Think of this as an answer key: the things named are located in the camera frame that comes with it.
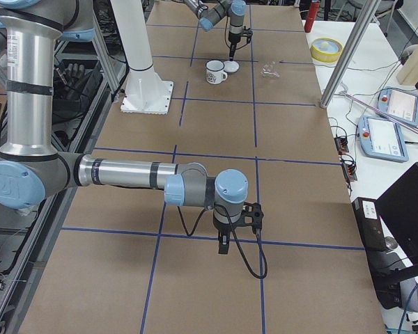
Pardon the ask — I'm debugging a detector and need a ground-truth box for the white mug lid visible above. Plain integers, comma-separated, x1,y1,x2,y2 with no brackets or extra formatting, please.
224,61,240,74

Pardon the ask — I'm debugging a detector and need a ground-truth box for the clear glass funnel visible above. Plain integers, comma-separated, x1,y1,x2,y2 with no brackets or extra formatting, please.
261,61,280,78

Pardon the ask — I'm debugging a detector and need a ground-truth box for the white enamel mug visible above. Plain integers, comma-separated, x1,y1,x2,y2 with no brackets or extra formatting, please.
206,60,228,85

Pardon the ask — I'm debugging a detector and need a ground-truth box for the red bottle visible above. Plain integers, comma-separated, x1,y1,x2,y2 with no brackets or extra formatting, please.
304,0,320,33

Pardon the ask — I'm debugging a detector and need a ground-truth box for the yellow tape roll with dish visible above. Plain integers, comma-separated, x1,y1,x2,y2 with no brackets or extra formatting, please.
310,38,343,63

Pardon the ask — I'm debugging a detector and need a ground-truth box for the black box with label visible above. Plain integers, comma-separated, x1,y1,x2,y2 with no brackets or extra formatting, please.
352,197,387,252

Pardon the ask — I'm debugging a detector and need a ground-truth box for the orange black connector board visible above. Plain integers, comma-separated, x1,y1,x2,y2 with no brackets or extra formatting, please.
334,136,349,154

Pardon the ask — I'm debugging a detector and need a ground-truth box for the long metal rod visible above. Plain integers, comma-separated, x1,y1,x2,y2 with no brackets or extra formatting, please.
338,91,418,135

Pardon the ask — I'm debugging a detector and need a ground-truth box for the near blue teach pendant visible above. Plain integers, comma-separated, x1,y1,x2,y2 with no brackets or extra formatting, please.
358,116,409,162

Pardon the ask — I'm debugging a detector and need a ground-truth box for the blue teach pendant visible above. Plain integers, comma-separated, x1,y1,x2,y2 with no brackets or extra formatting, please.
358,116,409,162
378,87,418,127

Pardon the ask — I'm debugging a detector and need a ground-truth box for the far blue teach pendant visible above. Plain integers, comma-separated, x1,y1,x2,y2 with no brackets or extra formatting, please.
378,87,418,127

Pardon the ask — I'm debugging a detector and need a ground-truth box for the black laptop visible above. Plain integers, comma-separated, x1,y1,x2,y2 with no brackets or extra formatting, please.
368,162,418,312

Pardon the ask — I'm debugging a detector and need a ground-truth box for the white camera stand column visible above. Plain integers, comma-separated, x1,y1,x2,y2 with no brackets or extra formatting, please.
111,0,173,115

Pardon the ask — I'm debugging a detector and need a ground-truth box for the aluminium frame post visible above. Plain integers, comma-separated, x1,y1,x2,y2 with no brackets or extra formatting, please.
320,0,381,109

